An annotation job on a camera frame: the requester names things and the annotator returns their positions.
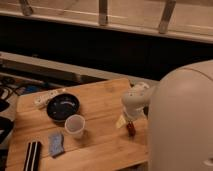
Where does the dark red pepper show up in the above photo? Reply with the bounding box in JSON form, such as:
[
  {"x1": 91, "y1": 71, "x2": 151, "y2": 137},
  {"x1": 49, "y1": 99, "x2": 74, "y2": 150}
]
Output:
[{"x1": 126, "y1": 122, "x2": 136, "y2": 137}]

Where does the black round bowl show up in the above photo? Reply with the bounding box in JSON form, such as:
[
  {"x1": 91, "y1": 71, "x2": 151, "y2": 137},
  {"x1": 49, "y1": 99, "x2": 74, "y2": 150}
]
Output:
[{"x1": 46, "y1": 93, "x2": 80, "y2": 121}]

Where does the blue sponge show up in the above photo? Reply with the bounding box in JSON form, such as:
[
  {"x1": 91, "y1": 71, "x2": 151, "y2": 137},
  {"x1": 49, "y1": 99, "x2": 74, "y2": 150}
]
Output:
[{"x1": 49, "y1": 132, "x2": 64, "y2": 157}]

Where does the wooden table board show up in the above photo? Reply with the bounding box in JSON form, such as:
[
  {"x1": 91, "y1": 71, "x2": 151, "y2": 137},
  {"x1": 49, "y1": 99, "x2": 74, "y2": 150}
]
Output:
[{"x1": 6, "y1": 78, "x2": 148, "y2": 171}]

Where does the white power strip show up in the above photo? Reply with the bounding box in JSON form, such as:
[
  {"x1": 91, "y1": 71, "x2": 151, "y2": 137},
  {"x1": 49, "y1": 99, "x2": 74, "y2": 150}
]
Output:
[{"x1": 34, "y1": 89, "x2": 65, "y2": 108}]

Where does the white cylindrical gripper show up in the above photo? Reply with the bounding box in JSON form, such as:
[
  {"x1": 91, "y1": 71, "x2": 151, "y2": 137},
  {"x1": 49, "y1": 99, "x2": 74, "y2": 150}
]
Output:
[{"x1": 116, "y1": 108, "x2": 144, "y2": 129}]

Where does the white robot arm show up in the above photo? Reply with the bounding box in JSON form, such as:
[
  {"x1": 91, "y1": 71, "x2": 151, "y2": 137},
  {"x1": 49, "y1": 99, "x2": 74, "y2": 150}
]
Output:
[{"x1": 116, "y1": 60, "x2": 213, "y2": 171}]

